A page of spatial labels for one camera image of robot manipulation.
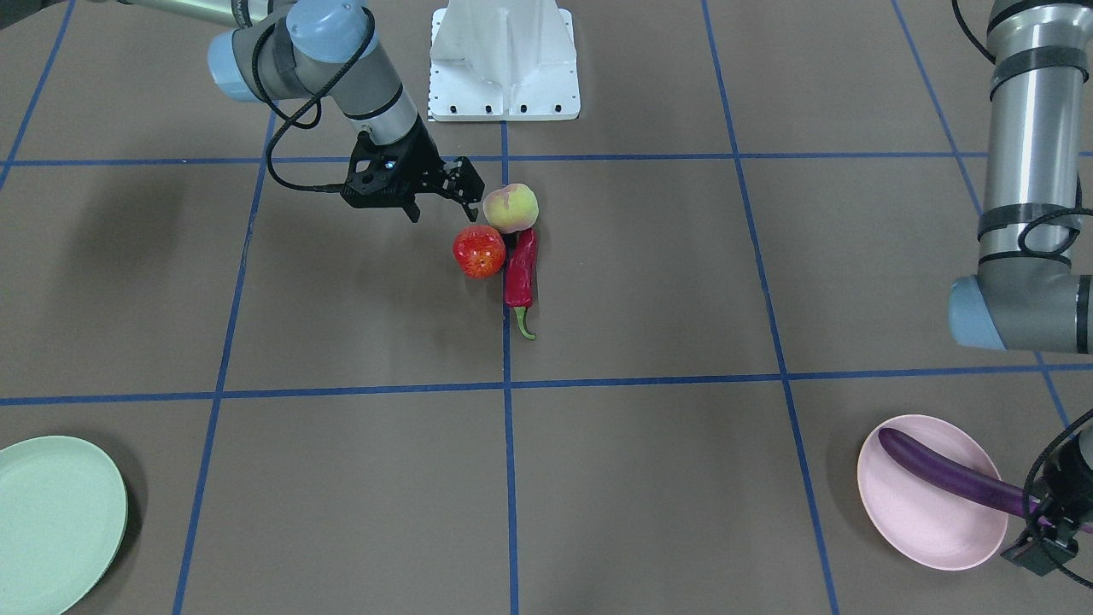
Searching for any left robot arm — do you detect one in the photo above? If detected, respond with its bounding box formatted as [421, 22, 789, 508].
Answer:
[948, 1, 1090, 354]

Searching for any green plate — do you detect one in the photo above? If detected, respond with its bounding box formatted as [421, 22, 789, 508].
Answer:
[1, 436, 128, 614]

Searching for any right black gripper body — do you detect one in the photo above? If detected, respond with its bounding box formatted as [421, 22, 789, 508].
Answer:
[340, 118, 442, 210]

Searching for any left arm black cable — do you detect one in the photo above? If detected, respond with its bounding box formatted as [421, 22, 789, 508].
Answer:
[1020, 205, 1093, 530]

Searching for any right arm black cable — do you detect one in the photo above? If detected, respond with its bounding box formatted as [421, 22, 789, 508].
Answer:
[252, 9, 377, 196]

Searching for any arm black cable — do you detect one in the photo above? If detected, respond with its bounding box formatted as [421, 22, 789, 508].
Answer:
[1020, 205, 1093, 530]
[252, 9, 377, 196]

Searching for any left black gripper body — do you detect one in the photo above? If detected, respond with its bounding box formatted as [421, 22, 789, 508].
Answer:
[1043, 427, 1092, 530]

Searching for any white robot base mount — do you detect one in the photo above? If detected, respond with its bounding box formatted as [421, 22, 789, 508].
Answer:
[427, 1, 581, 122]

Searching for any pink plate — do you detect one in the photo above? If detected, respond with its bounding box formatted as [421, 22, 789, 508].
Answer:
[857, 415, 1008, 570]

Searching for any yellow pink peach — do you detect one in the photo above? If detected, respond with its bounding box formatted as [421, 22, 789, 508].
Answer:
[482, 184, 540, 235]

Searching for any red pomegranate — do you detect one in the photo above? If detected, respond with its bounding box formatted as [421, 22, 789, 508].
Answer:
[453, 225, 507, 279]

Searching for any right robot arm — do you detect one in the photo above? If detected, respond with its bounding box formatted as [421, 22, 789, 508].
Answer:
[146, 1, 484, 222]

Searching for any purple eggplant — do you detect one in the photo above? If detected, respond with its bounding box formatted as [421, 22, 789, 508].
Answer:
[878, 427, 1090, 534]

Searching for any red chili pepper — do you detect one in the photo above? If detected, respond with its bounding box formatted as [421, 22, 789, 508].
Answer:
[504, 227, 538, 340]

